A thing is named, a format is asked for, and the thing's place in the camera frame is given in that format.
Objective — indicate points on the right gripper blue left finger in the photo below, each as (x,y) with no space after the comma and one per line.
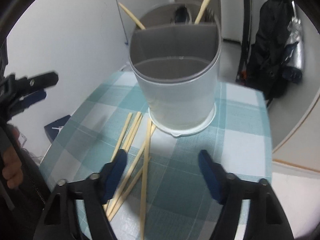
(98,191)

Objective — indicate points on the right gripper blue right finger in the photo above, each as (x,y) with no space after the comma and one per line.
(225,188)

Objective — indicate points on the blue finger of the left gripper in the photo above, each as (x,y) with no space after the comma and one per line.
(23,104)

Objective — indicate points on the silver fork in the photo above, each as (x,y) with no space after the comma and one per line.
(209,15)

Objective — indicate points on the silver spoon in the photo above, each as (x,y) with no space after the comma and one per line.
(182,15)

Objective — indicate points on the person left hand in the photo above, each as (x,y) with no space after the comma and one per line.
(12,171)

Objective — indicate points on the navy jordan shoe box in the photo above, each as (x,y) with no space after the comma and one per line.
(54,128)

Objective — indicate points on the teal checkered tablecloth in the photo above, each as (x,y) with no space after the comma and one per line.
(178,201)

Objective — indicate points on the black hanging jacket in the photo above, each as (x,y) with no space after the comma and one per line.
(264,68)

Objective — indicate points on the silver folded umbrella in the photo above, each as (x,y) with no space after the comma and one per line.
(293,60)

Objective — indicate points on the white utensil holder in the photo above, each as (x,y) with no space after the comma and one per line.
(177,66)

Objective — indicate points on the black framed glass door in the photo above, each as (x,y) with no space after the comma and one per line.
(246,38)

